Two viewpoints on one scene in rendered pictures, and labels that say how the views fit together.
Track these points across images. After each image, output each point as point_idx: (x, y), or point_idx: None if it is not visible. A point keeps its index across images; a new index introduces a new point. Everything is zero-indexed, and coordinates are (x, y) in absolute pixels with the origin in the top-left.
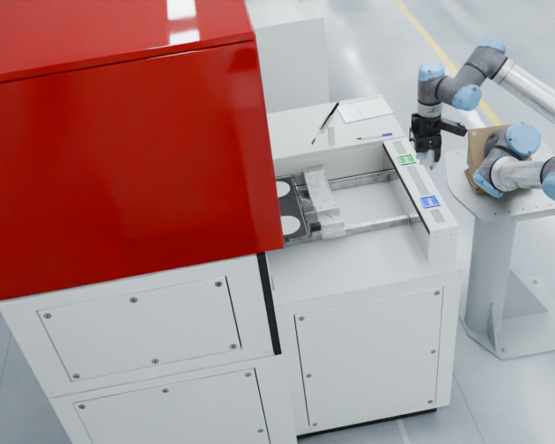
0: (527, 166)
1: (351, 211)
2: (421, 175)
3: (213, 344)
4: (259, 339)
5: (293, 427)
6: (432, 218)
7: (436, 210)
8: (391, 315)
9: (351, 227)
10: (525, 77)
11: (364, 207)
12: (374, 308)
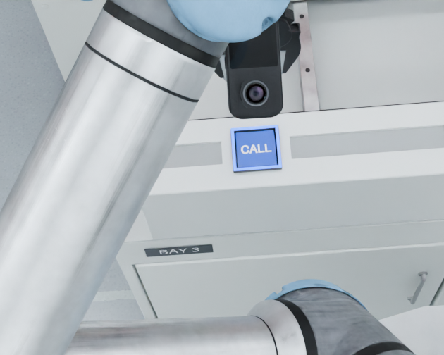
0: (120, 329)
1: (385, 40)
2: (390, 156)
3: None
4: None
5: (40, 22)
6: (183, 139)
7: (222, 160)
8: None
9: (297, 18)
10: (55, 121)
11: (398, 72)
12: None
